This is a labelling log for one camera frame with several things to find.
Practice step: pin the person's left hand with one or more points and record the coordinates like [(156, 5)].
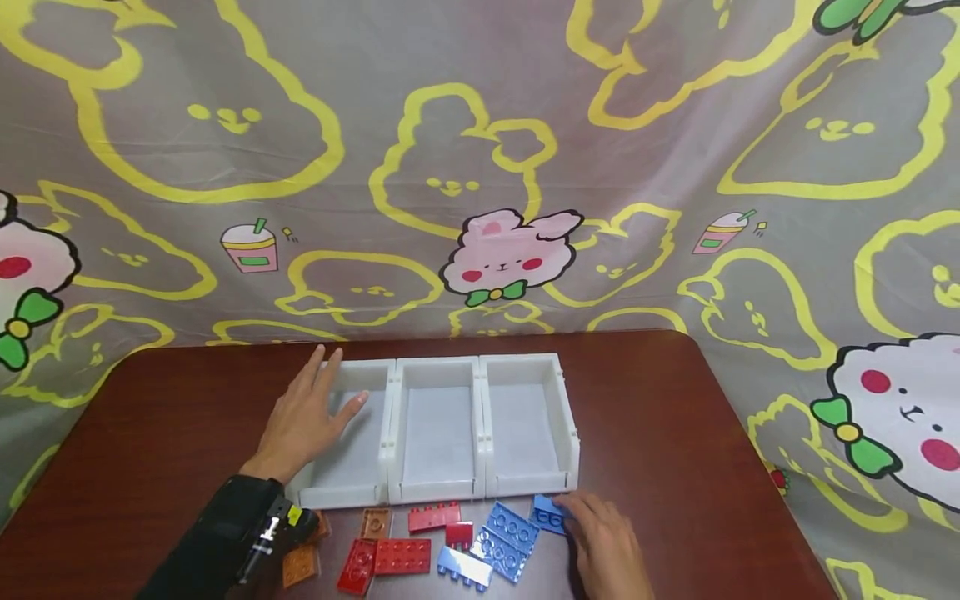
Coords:
[(296, 429)]

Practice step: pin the person's right hand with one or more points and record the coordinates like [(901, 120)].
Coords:
[(607, 550)]

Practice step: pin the person's left fingers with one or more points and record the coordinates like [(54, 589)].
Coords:
[(307, 375)]

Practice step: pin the person's right fingers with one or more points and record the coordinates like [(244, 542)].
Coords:
[(589, 502)]

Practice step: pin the person's left thumb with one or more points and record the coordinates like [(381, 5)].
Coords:
[(351, 410)]

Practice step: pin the person's right thumb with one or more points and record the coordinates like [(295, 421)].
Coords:
[(576, 540)]

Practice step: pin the person's left index finger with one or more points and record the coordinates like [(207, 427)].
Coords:
[(330, 373)]

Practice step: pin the small blue toy brick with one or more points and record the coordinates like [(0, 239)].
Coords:
[(546, 517)]

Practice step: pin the person's left forearm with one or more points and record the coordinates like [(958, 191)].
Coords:
[(187, 554)]

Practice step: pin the white plastic bin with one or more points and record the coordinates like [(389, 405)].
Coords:
[(527, 425), (352, 467), (437, 433)]

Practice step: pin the blue toy brick plate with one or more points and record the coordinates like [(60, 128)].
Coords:
[(513, 525), (499, 558)]

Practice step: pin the brown clear toy brick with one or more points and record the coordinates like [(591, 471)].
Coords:
[(375, 523)]

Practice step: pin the light blue toy brick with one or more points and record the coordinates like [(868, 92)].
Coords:
[(463, 568)]

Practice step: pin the small red toy brick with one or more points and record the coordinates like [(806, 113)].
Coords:
[(459, 534)]

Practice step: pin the orange clear toy brick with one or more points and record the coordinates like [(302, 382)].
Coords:
[(322, 527), (301, 567)]

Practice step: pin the long red toy brick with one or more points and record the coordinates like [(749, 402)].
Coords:
[(433, 517)]

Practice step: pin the black wrist band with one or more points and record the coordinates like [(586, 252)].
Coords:
[(259, 521)]

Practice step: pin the flat red toy brick plate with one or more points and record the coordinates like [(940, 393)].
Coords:
[(403, 557)]

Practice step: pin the glossy red toy brick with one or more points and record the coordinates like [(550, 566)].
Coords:
[(356, 567)]

